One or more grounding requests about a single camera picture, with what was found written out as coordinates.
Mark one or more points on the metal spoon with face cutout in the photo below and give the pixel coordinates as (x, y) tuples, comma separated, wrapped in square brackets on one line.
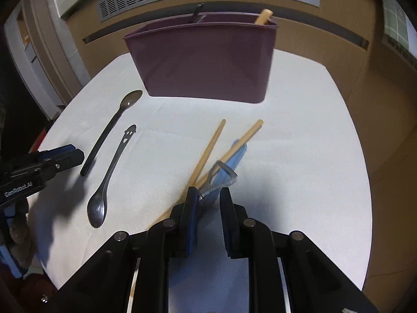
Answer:
[(97, 208)]

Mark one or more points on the white countertop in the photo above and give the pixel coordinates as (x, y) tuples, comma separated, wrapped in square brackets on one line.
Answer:
[(62, 5)]

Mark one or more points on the purple plastic utensil container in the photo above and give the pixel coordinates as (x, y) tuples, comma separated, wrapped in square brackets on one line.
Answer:
[(202, 62)]

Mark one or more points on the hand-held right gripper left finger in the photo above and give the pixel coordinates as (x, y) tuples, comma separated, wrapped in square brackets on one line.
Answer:
[(192, 208)]

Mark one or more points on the black plastic spoon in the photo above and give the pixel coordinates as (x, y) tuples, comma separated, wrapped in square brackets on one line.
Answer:
[(107, 130)]

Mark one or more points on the wooden chopstick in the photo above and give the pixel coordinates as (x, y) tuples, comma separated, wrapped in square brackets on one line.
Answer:
[(264, 16), (210, 146), (249, 135)]

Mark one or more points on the green checkered cloth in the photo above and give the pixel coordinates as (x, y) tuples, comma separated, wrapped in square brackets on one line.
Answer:
[(395, 13)]

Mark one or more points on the grey brown door frame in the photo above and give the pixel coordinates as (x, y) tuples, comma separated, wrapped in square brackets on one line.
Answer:
[(35, 49)]

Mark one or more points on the wooden cabinet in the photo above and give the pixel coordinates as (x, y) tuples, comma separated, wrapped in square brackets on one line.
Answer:
[(374, 111)]

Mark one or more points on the person's left hand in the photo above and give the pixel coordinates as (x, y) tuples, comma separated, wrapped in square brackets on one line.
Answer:
[(21, 234)]

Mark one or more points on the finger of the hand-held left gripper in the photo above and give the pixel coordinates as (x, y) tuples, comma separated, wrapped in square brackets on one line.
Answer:
[(68, 161), (62, 150)]

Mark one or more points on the black utensil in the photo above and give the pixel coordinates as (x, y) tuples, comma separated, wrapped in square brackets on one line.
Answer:
[(198, 11)]

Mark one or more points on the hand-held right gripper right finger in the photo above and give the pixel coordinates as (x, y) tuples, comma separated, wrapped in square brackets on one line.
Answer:
[(225, 212)]

